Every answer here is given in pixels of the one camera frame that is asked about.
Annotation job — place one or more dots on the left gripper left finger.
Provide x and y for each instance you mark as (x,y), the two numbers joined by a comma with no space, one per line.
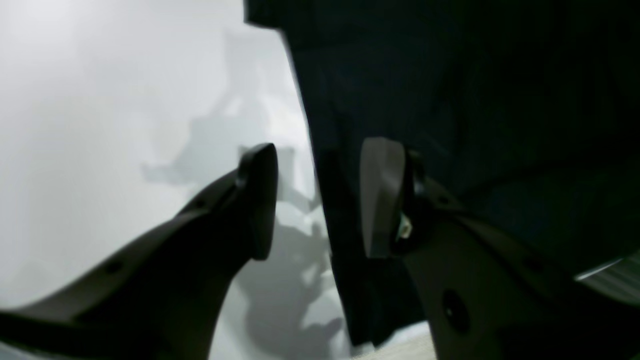
(159,297)

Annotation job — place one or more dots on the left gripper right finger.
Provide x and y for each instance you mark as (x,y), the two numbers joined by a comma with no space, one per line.
(486,295)

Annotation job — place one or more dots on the black t-shirt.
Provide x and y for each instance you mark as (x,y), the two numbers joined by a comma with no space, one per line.
(526,110)

